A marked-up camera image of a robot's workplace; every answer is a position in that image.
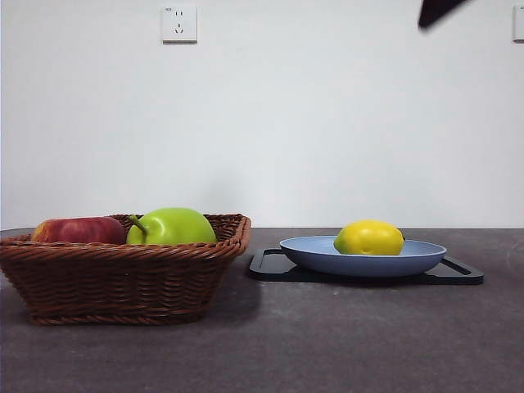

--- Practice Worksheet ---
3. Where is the blue round plate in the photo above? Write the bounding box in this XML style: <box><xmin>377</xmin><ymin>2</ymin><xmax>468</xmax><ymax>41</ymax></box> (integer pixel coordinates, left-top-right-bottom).
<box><xmin>279</xmin><ymin>235</ymin><xmax>446</xmax><ymax>278</ymax></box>

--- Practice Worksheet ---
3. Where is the green apple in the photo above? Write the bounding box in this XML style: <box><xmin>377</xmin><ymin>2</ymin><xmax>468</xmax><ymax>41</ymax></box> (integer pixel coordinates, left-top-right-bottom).
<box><xmin>125</xmin><ymin>206</ymin><xmax>217</xmax><ymax>246</ymax></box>

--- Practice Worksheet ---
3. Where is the brown woven wicker basket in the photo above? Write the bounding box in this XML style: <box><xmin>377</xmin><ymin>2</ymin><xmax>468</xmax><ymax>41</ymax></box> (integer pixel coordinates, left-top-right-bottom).
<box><xmin>0</xmin><ymin>212</ymin><xmax>251</xmax><ymax>327</ymax></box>

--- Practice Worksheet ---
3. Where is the red apple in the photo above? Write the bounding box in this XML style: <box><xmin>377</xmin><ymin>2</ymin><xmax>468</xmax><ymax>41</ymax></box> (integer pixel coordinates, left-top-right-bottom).
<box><xmin>30</xmin><ymin>216</ymin><xmax>126</xmax><ymax>246</ymax></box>

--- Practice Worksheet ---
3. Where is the black flat tray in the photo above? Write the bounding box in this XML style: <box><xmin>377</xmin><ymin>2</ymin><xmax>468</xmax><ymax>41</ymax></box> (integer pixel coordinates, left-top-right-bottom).
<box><xmin>248</xmin><ymin>247</ymin><xmax>485</xmax><ymax>287</ymax></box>

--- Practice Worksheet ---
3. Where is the white wall socket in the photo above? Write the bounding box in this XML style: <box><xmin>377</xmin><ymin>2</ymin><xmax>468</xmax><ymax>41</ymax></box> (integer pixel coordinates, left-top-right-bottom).
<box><xmin>513</xmin><ymin>5</ymin><xmax>524</xmax><ymax>43</ymax></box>
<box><xmin>160</xmin><ymin>4</ymin><xmax>199</xmax><ymax>45</ymax></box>

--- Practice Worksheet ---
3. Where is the yellow lemon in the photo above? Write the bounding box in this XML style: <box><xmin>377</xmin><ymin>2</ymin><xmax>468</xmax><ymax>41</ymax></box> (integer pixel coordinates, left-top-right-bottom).
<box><xmin>333</xmin><ymin>219</ymin><xmax>405</xmax><ymax>257</ymax></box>

